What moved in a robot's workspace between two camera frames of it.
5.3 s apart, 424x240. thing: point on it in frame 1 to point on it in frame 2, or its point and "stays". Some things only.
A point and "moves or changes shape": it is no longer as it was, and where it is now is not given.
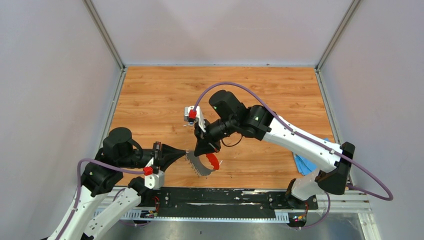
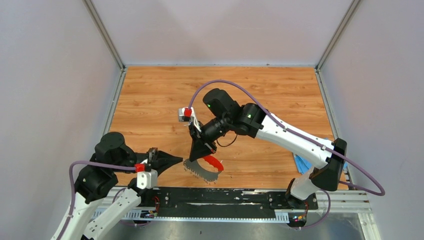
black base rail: (222, 200) stays
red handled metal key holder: (198, 167) moves or changes shape
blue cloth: (306, 166) stays
